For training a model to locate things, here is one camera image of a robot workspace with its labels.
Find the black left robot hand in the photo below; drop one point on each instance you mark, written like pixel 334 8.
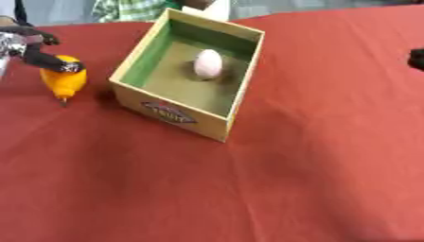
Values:
pixel 43 60

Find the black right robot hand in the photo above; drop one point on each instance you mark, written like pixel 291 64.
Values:
pixel 418 59

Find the yellow toy pear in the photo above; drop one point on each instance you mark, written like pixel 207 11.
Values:
pixel 65 81

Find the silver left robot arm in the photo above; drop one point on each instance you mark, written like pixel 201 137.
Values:
pixel 10 47

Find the tan cardboard box green inside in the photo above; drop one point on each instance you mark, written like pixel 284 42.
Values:
pixel 187 75

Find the person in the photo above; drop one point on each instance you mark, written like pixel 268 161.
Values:
pixel 160 8

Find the white toy egg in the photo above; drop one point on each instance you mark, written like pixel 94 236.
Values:
pixel 208 64

